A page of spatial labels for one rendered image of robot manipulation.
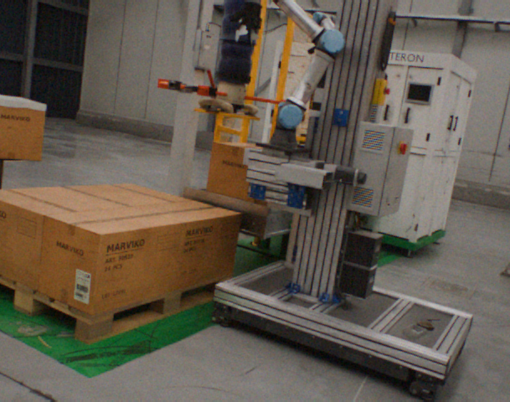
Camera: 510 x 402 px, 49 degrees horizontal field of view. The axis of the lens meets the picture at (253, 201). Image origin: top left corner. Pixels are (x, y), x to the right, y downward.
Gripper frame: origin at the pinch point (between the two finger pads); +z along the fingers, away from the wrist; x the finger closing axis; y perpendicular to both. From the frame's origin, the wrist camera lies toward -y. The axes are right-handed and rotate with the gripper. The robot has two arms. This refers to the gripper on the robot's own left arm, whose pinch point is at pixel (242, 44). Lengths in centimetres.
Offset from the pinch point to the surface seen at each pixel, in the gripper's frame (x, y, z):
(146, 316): -15, -27, 150
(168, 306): -3, -22, 146
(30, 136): 21, -172, 73
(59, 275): -58, -50, 125
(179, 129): 144, -136, 58
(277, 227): 82, -2, 106
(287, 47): 194, -71, -24
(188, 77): 144, -134, 14
